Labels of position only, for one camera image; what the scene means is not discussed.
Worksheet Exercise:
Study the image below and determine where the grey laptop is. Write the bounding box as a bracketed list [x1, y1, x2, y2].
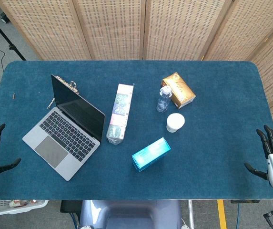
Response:
[22, 74, 106, 182]

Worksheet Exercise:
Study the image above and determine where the white plastic basket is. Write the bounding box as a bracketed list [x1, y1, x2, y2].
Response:
[0, 199, 49, 216]

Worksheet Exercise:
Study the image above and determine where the blue table cloth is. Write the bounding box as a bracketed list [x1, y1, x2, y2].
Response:
[0, 60, 273, 201]

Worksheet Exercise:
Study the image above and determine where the black box under table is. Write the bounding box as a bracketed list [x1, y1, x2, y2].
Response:
[60, 199, 82, 214]

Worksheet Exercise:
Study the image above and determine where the white plastic jar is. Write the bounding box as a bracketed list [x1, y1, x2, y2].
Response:
[166, 113, 186, 133]

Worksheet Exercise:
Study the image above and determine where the black tripod stand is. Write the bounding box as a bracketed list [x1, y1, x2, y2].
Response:
[0, 0, 27, 61]

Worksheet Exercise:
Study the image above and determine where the gold carton box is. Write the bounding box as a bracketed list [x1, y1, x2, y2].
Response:
[161, 72, 197, 110]

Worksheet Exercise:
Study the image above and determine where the cyan carton box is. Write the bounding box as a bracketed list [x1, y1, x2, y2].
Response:
[131, 137, 172, 173]

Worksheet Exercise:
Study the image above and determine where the clear plastic water bottle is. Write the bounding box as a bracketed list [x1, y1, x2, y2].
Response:
[156, 86, 173, 114]

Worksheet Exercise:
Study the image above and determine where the long white patterned box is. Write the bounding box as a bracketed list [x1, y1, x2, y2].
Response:
[106, 83, 135, 146]

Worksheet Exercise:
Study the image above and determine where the grey robot torso base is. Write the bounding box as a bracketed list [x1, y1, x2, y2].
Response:
[78, 199, 182, 229]

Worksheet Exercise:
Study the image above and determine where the wooden folding screen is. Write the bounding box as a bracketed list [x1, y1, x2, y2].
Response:
[0, 0, 273, 138]

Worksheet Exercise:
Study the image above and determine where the braided rope bundle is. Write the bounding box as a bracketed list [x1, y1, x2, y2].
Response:
[46, 75, 80, 110]

